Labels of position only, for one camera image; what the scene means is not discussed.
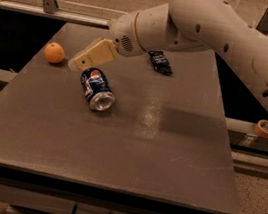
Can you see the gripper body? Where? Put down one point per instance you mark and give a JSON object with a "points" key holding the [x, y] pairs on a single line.
{"points": [[122, 32]]}

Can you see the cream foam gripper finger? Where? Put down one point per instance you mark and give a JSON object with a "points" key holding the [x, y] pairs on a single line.
{"points": [[76, 64]]}

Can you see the blue pepsi can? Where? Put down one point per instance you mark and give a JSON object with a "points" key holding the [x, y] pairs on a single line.
{"points": [[96, 89]]}

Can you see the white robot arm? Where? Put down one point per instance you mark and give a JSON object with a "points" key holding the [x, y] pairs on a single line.
{"points": [[186, 26]]}

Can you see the orange fruit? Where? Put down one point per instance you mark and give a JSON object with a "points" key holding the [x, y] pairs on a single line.
{"points": [[54, 53]]}

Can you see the black snack packet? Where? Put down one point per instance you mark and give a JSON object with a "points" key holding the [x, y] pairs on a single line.
{"points": [[160, 62]]}

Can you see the orange tape roll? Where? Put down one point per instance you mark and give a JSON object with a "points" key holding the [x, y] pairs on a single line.
{"points": [[261, 128]]}

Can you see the metal rail ledge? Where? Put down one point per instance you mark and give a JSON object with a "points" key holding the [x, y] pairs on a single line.
{"points": [[69, 17]]}

